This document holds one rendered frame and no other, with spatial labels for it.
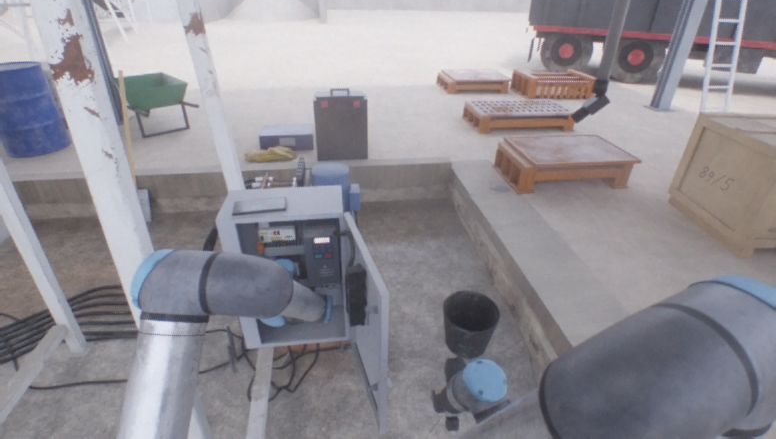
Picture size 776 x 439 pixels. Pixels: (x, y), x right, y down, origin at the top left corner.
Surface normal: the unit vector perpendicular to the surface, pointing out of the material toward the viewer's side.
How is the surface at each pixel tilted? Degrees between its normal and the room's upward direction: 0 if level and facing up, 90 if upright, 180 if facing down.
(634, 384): 47
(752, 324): 18
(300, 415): 0
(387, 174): 90
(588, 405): 63
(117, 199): 80
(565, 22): 90
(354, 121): 90
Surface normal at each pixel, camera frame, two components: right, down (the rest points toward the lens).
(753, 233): -0.01, 0.48
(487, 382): 0.15, -0.68
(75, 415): 0.02, -0.88
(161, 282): -0.04, -0.29
